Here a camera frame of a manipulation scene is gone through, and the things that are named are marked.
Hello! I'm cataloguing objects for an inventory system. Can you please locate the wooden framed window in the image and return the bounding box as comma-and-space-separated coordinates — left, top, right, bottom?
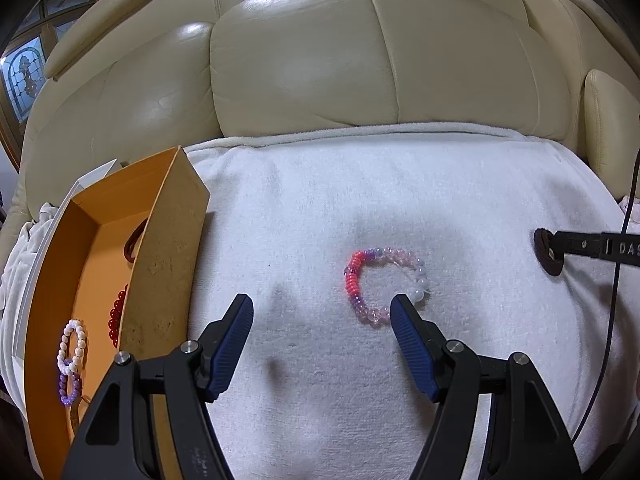
0, 0, 101, 171

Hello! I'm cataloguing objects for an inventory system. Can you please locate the pink and purple bead bracelet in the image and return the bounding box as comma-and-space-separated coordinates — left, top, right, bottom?
344, 247, 432, 328

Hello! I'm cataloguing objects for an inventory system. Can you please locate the beige leather sofa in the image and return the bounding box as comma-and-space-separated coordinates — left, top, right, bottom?
0, 0, 640, 221

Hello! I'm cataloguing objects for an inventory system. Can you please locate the pale pink cloth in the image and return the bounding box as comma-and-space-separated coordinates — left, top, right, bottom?
617, 195, 640, 223

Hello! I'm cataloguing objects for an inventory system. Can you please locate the red bead bracelet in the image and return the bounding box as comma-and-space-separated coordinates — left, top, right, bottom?
107, 284, 130, 348

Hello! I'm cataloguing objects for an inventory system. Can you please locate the dark red cord bracelet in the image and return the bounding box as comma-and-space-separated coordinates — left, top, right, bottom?
124, 217, 150, 263

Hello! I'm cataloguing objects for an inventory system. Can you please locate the orange cardboard box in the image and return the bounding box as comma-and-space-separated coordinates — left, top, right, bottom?
22, 146, 211, 480

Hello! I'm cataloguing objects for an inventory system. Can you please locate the white bead bracelet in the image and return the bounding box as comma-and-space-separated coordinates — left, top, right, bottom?
56, 319, 88, 375

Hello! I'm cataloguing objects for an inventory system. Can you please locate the dark brown scrunchie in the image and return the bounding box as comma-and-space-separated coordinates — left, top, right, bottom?
534, 228, 566, 277

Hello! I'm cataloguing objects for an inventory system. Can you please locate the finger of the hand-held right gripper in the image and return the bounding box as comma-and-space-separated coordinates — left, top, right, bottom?
547, 230, 640, 268

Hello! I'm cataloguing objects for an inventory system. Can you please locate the black cable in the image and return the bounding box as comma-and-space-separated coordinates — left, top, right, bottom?
570, 147, 640, 443

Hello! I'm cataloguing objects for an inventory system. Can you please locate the white towel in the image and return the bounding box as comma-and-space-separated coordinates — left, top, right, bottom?
0, 122, 640, 480

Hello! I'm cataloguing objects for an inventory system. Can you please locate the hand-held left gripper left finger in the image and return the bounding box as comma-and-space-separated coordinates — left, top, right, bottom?
60, 294, 255, 480

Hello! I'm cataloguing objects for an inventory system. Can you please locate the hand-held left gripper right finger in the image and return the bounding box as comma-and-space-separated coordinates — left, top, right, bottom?
390, 294, 583, 480

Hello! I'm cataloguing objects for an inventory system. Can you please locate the brown bracelet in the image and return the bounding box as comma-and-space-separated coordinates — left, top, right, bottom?
70, 395, 93, 436

